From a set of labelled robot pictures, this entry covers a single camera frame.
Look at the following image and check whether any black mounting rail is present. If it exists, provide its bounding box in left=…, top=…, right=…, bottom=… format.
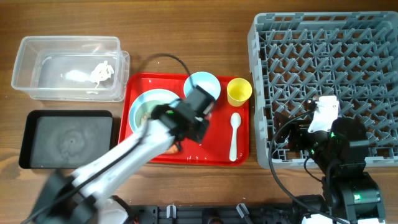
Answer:
left=130, top=203, right=332, bottom=224

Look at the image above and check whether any red serving tray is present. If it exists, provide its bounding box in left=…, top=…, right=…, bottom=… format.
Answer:
left=119, top=73, right=249, bottom=167

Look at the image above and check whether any crumpled white tissue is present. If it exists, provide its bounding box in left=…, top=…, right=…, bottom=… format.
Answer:
left=88, top=60, right=114, bottom=88

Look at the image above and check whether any orange carrot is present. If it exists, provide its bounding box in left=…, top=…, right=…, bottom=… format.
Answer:
left=165, top=144, right=179, bottom=154

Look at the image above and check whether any black waste tray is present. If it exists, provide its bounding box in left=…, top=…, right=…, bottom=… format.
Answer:
left=19, top=110, right=113, bottom=169

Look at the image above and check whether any light blue plate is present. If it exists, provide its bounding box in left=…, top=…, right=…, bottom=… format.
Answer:
left=128, top=89, right=179, bottom=132

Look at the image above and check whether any white plastic spoon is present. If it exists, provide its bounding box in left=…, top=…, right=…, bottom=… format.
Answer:
left=229, top=113, right=241, bottom=162

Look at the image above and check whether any grey dishwasher rack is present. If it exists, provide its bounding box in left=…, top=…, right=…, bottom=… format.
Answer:
left=248, top=11, right=397, bottom=169

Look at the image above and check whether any light blue bowl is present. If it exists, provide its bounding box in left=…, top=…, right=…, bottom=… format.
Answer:
left=183, top=72, right=221, bottom=100

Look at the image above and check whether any yellow plastic cup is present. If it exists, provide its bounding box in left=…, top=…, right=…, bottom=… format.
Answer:
left=227, top=78, right=252, bottom=107

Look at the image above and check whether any clear plastic bin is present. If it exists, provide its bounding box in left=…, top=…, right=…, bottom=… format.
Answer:
left=11, top=36, right=130, bottom=102

